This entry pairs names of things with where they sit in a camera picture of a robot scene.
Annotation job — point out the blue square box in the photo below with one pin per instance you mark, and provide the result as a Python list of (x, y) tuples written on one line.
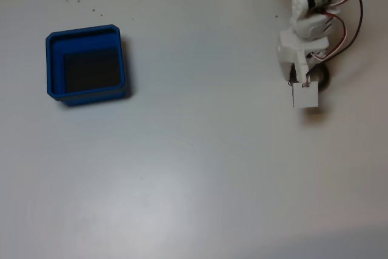
[(88, 96)]

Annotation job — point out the black tape roll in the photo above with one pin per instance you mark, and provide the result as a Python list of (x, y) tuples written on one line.
[(325, 77)]

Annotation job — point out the white square camera box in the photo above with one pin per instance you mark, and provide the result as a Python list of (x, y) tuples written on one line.
[(306, 95)]

